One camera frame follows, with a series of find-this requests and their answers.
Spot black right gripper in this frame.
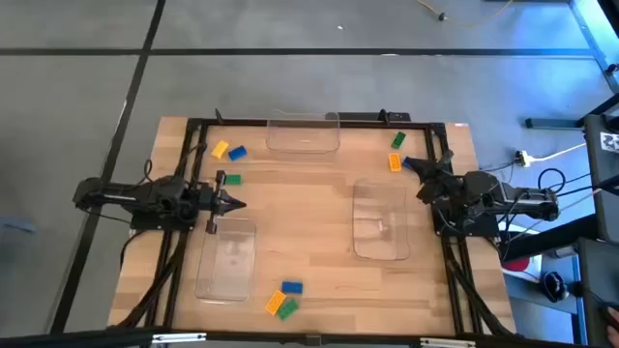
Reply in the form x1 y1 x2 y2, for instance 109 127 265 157
407 149 463 204

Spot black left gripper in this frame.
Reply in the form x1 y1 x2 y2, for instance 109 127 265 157
195 169 248 236

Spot clear plastic tray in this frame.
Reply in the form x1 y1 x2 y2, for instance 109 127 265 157
193 216 257 304
265 109 341 155
351 178 412 262

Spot red-orange round object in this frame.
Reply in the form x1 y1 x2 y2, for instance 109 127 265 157
502 257 532 273

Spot grey desk foot bar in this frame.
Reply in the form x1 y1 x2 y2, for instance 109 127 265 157
524 117 586 131

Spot thick black bar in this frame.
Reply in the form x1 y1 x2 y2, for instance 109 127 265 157
500 215 599 262

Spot black round device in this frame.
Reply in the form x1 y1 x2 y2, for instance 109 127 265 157
541 271 572 304

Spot dark bin with sticker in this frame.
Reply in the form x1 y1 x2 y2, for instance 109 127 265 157
582 113 619 243

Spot dark grey bin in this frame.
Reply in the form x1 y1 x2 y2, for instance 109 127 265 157
577 236 619 348

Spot metal desk leg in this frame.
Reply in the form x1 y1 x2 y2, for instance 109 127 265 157
570 0 619 93

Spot grey flat bar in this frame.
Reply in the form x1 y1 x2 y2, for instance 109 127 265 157
0 215 39 236

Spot person's hand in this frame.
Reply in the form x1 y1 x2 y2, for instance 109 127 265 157
604 304 619 347

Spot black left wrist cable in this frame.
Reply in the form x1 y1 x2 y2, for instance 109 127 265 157
173 142 208 183

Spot black looped cable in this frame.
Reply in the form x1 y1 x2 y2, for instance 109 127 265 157
537 166 594 194

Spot white power cable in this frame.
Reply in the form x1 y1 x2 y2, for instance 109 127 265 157
529 142 589 163

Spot silver metal bracket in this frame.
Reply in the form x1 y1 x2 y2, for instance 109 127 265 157
151 332 208 345
418 336 478 348

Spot yellow extension cable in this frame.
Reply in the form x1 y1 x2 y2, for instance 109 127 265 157
416 0 515 28

